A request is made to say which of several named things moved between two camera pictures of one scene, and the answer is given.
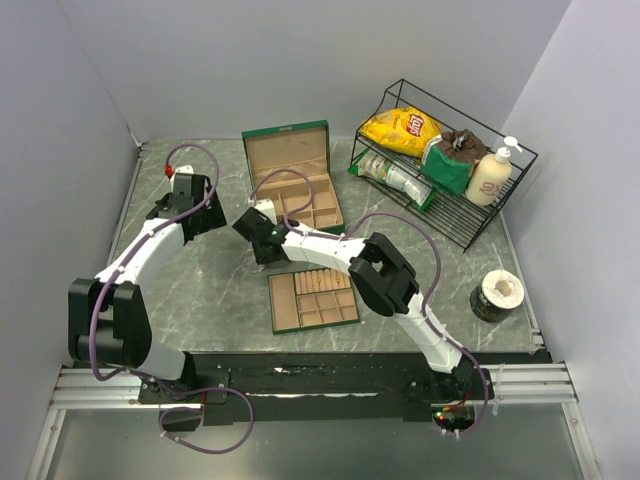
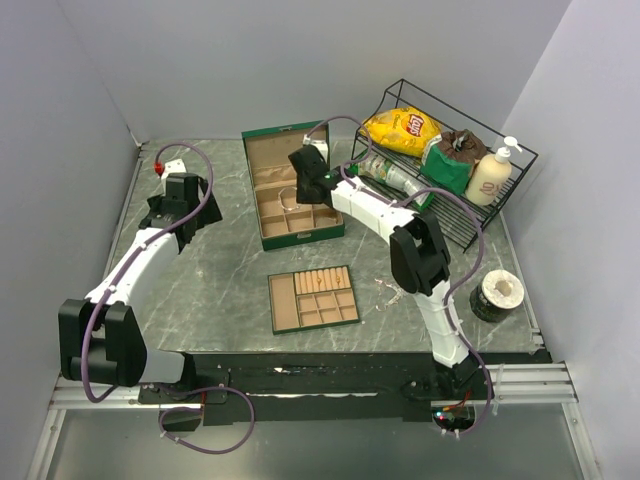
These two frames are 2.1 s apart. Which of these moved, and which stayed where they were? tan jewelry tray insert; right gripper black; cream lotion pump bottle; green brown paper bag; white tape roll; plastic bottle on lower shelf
Moved: right gripper black
Stayed: plastic bottle on lower shelf; tan jewelry tray insert; cream lotion pump bottle; white tape roll; green brown paper bag
